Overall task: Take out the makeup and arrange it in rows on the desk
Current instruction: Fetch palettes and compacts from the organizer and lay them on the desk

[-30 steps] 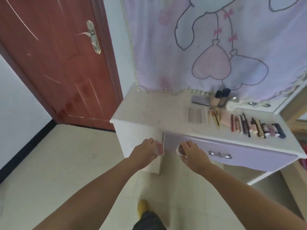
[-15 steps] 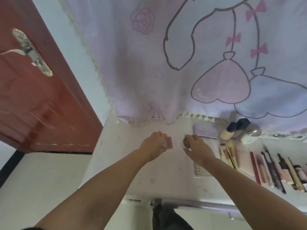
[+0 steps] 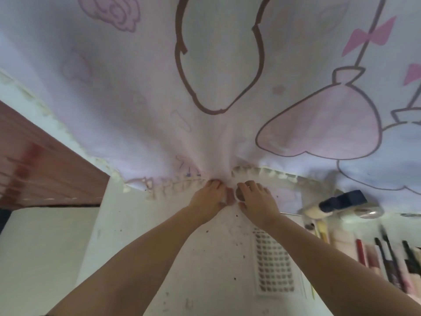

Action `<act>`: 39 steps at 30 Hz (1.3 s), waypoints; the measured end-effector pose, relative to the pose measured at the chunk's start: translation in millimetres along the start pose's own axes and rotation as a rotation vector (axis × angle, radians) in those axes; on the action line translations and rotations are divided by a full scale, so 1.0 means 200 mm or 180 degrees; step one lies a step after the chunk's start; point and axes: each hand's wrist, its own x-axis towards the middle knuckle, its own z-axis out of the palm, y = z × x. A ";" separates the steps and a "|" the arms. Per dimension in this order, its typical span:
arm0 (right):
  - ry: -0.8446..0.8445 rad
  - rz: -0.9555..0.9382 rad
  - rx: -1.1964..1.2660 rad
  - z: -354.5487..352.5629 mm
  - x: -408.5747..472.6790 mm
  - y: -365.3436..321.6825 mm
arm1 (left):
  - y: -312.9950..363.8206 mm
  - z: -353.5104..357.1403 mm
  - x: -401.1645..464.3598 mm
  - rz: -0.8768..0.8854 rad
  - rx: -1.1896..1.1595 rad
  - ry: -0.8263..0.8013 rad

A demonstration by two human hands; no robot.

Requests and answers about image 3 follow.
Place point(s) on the person's right hand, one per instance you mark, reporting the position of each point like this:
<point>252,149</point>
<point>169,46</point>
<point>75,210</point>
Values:
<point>260,204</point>

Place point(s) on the person's left hand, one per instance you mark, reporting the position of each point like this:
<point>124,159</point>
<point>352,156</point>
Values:
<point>207,200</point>

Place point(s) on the round white cosmetic jar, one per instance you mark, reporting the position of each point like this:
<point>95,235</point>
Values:
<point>239,194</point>

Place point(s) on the pink blush pan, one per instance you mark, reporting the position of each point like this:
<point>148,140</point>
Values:
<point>230,198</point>

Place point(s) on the glass foundation bottle black cap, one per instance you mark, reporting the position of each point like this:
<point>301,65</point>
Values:
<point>315,212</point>

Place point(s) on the false eyelash tray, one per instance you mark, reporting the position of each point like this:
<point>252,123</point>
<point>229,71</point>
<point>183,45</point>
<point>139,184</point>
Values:
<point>273,269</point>

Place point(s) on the dark square foundation bottle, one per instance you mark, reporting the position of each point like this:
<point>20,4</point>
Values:
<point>352,198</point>

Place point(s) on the thin gold makeup brush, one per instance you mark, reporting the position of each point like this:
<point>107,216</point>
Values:
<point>312,291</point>

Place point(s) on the white round bottle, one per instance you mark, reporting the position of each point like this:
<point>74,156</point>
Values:
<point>368,212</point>

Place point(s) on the peach lip gloss tube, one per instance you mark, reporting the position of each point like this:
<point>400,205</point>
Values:
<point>372,256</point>

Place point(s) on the person's right forearm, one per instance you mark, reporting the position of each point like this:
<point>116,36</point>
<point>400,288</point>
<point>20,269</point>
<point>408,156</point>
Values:
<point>329,269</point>

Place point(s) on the person's left forearm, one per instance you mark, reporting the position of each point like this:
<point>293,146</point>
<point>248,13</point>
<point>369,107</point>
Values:
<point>131,269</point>

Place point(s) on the white table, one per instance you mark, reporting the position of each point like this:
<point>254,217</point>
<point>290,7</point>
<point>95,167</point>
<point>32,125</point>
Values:
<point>197,259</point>

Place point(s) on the lilac heart print cloth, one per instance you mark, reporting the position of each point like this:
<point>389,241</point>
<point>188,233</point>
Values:
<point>131,78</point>

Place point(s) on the brown wooden door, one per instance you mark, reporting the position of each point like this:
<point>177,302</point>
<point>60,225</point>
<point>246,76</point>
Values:
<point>39,167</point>

